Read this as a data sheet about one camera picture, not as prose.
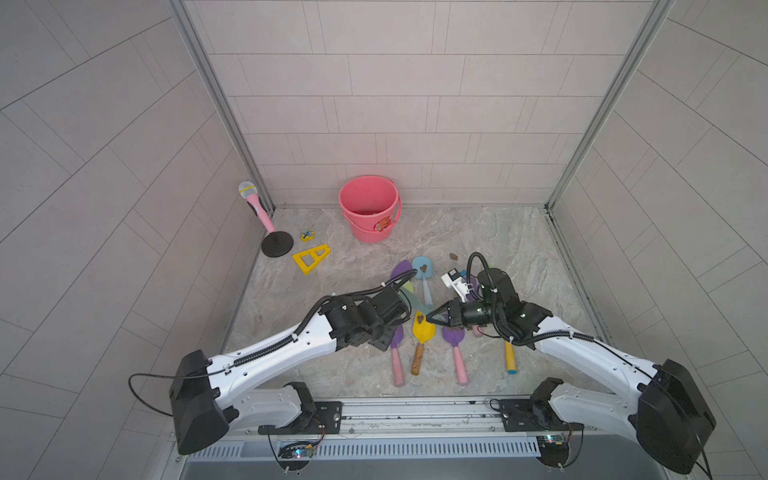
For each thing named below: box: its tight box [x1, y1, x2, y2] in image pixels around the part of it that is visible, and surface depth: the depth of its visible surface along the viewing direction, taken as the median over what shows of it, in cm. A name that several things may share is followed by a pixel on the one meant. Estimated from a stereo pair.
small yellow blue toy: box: [301, 228, 315, 243], surface depth 108 cm
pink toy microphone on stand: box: [238, 181, 294, 258], surface depth 104 cm
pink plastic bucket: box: [338, 175, 403, 244], surface depth 99 cm
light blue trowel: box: [412, 256, 434, 309], surface depth 101 cm
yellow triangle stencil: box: [292, 244, 332, 275], surface depth 101 cm
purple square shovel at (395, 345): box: [390, 324, 405, 387], surface depth 80 cm
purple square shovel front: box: [442, 326, 469, 386], surface depth 82 cm
